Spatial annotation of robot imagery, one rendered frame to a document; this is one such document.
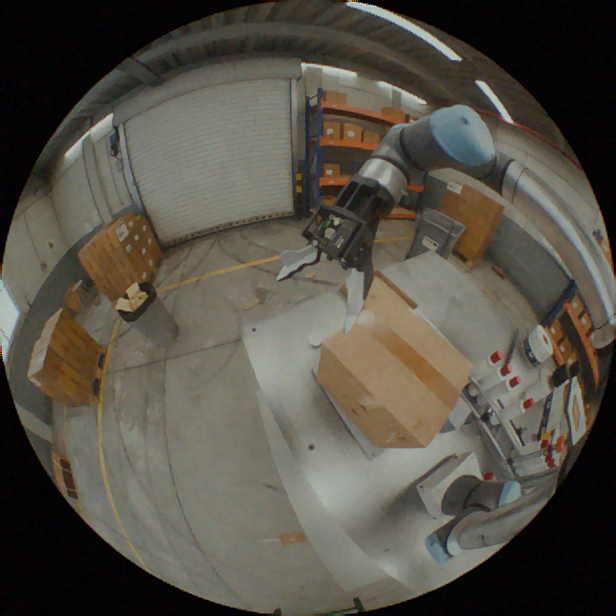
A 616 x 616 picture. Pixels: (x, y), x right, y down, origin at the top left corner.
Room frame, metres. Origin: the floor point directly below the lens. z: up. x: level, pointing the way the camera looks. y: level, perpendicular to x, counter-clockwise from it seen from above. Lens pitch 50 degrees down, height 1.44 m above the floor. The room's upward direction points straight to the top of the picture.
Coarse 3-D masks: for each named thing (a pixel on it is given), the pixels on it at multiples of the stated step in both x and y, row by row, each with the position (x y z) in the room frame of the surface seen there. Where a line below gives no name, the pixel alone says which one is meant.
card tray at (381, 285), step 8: (376, 272) 0.76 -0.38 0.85; (376, 280) 0.72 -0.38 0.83; (384, 280) 0.71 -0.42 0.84; (344, 288) 0.62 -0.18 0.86; (376, 288) 0.65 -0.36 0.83; (384, 288) 0.66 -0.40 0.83; (392, 288) 0.66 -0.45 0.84; (400, 288) 0.62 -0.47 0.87; (368, 296) 0.59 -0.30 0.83; (376, 296) 0.60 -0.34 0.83; (392, 296) 0.60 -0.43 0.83; (400, 296) 0.60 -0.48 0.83; (408, 296) 0.57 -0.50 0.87; (368, 304) 0.54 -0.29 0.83; (408, 304) 0.54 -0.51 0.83; (416, 304) 0.52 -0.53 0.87
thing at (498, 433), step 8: (464, 392) 0.06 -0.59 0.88; (472, 400) 0.02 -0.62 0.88; (480, 408) -0.02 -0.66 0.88; (488, 408) -0.04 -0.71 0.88; (480, 416) -0.05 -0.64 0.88; (488, 424) -0.10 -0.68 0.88; (496, 424) -0.12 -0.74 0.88; (496, 432) -0.15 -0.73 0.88; (504, 432) -0.17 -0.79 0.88; (496, 440) -0.18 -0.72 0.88; (504, 440) -0.21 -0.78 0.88; (504, 448) -0.24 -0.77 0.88; (512, 448) -0.28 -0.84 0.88; (504, 456) -0.28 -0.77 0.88; (512, 472) -0.40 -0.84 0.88
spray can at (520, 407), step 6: (522, 402) -0.07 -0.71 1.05; (528, 402) -0.08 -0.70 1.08; (504, 408) -0.06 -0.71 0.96; (510, 408) -0.07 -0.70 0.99; (516, 408) -0.08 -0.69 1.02; (522, 408) -0.09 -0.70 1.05; (504, 414) -0.08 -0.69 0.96; (510, 414) -0.09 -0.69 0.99; (516, 414) -0.10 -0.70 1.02; (492, 420) -0.09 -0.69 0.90; (504, 420) -0.11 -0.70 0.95
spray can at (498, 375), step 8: (496, 368) 0.09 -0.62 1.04; (504, 368) 0.07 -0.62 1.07; (512, 368) 0.05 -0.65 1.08; (488, 376) 0.07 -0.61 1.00; (496, 376) 0.06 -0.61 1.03; (504, 376) 0.05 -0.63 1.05; (472, 384) 0.08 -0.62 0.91; (480, 384) 0.06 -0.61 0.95; (488, 384) 0.05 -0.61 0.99; (496, 384) 0.04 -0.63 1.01; (472, 392) 0.05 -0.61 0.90
